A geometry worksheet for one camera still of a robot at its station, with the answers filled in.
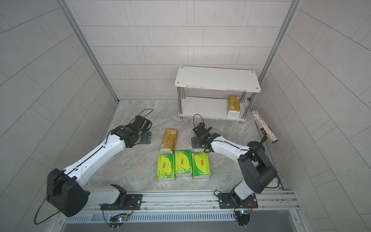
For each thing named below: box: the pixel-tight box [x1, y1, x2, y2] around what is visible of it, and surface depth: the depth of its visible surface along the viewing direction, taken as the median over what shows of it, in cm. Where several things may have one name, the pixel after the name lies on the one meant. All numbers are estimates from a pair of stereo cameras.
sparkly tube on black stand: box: [247, 109, 279, 152], surface depth 80 cm
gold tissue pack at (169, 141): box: [159, 128, 179, 155], surface depth 88 cm
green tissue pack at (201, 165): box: [191, 152, 212, 180], surface depth 79 cm
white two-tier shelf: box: [174, 65, 261, 122], surface depth 89 cm
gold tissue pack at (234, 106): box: [227, 95, 241, 119], surface depth 98 cm
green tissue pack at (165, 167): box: [156, 153, 175, 182], surface depth 79 cm
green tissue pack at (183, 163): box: [174, 150, 193, 177], surface depth 80 cm
